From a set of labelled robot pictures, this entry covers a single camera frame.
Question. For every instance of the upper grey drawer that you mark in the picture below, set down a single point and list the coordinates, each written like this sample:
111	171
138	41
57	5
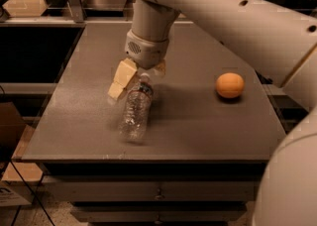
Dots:
97	189

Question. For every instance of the orange fruit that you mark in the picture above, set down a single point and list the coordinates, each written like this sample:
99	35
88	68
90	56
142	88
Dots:
230	85

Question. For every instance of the lower grey drawer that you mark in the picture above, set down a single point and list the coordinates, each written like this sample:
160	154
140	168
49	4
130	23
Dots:
121	212

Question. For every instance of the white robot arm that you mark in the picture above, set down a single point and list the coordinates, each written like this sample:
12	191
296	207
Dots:
278	43

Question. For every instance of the brown cardboard box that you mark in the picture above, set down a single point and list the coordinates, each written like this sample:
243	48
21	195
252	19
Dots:
12	125

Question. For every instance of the clear plastic water bottle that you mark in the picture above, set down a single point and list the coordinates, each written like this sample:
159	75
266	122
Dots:
134	123

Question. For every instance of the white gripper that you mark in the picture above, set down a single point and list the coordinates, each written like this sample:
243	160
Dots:
147	52

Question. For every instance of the grey drawer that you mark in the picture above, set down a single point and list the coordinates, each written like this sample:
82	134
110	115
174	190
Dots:
97	189
121	212

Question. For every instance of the white printed box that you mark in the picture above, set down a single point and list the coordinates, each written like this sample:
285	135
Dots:
11	195

